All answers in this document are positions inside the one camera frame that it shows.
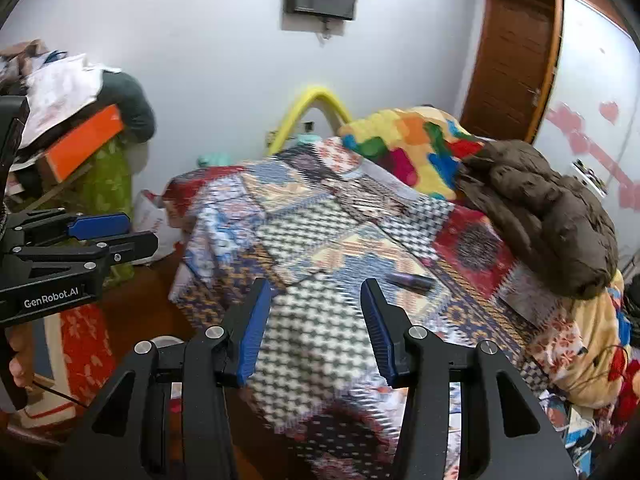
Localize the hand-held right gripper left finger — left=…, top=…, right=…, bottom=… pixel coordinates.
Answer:
left=50, top=277, right=273, bottom=480

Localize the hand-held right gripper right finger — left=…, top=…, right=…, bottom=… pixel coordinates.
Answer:
left=361, top=278, right=578, bottom=480

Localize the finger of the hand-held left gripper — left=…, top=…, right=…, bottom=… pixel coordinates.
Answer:
left=9, top=209, right=132, bottom=247
left=11, top=230, right=160, bottom=282

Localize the dark cylindrical object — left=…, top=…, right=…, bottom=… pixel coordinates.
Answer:
left=389, top=274, right=435, bottom=295

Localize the person's left hand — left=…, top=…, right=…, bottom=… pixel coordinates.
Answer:
left=9, top=329, right=37, bottom=391

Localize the white plastic bag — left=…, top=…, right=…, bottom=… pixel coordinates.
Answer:
left=131, top=189, right=183, bottom=261

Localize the green patterned cloth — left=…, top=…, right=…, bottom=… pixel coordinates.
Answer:
left=65, top=137, right=136, bottom=286

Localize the orange box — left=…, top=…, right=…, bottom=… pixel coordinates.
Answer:
left=45, top=105, right=125, bottom=183

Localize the patchwork patterned blanket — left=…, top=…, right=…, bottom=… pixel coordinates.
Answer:
left=167, top=135, right=626, bottom=480

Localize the dark green garment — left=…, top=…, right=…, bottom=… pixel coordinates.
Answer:
left=97, top=71, right=157, bottom=143

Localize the white printed cloth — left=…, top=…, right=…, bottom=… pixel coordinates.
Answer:
left=20, top=55, right=123, bottom=146

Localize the colourful block-print blanket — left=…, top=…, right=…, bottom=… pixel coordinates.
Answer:
left=337, top=106, right=488, bottom=201

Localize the brown puffer jacket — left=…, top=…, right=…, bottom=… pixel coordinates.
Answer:
left=455, top=140, right=621, bottom=301

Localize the yellow floral sheet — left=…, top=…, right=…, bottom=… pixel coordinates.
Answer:
left=520, top=270, right=640, bottom=411

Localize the yellow curved tube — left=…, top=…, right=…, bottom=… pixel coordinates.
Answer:
left=267, top=86, right=353, bottom=156

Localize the white power strip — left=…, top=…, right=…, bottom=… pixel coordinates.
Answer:
left=571, top=159, right=610, bottom=196

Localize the brown wooden door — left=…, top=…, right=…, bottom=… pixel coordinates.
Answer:
left=459, top=0, right=563, bottom=143

